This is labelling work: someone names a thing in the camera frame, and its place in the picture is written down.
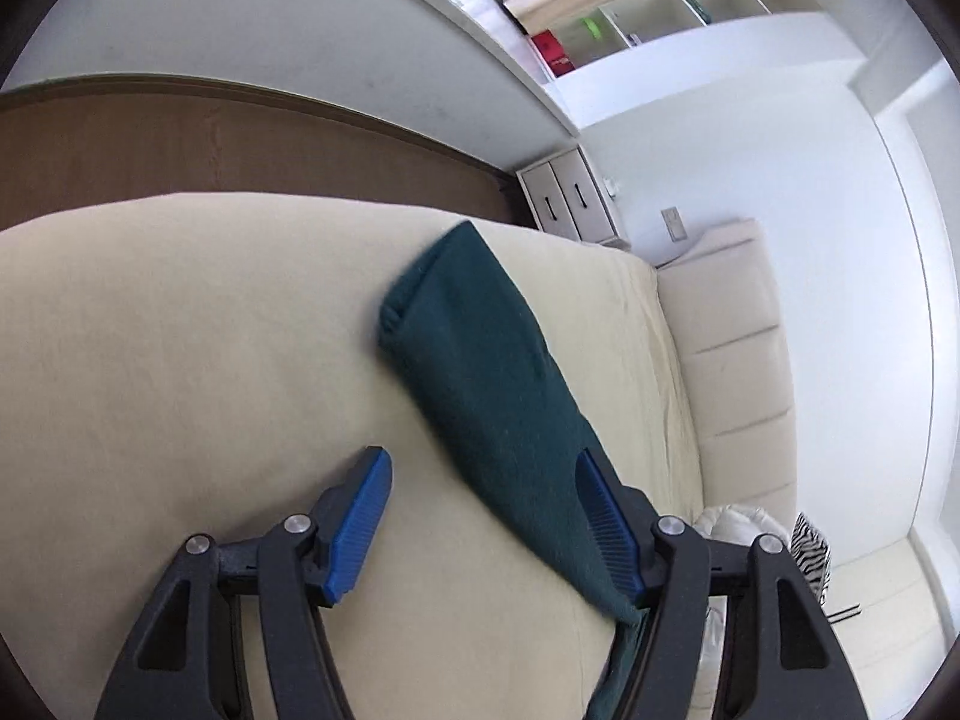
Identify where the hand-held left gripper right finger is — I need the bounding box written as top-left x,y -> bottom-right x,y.
572,448 -> 877,720

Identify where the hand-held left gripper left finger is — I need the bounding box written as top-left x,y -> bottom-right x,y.
94,446 -> 395,720

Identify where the dark green knitted sweater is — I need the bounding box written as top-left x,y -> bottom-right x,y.
377,220 -> 646,720

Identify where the white pillow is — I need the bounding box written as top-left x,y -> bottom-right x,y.
696,505 -> 794,548

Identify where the zebra striped cloth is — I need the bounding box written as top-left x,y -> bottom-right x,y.
790,512 -> 832,608

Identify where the cream padded headboard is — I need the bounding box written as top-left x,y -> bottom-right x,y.
655,217 -> 800,541

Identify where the beige bed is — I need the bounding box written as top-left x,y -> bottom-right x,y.
0,191 -> 710,720

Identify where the white drawer cabinet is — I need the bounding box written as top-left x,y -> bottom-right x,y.
516,148 -> 625,245

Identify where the red box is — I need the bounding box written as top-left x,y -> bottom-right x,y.
531,30 -> 577,77

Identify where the white cubby shelf unit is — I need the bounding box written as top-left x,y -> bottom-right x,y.
525,0 -> 796,80

